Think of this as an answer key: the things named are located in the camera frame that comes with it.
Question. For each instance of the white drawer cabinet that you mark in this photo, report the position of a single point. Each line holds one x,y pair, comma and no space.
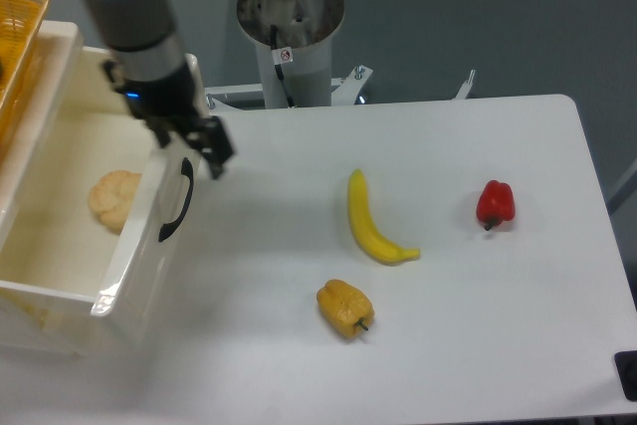
50,64

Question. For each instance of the yellow banana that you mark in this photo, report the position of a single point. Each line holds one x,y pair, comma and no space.
364,230

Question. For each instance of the red bell pepper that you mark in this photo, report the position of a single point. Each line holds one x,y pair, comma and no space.
496,204

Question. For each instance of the yellow bell pepper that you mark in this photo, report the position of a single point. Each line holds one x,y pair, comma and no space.
346,308

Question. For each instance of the white metal frame bracket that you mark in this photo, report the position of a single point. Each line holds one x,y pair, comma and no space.
344,91

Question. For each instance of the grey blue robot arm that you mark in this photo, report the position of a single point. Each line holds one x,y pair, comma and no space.
149,70

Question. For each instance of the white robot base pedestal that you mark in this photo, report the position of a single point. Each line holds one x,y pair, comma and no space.
293,45

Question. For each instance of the white upper drawer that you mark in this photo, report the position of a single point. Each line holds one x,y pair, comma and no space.
107,281

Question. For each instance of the black device at table edge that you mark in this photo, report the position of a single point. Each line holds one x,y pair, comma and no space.
626,365

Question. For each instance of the round bread roll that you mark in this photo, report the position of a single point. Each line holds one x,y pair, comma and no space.
110,199

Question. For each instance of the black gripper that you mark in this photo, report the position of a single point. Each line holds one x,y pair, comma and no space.
168,103

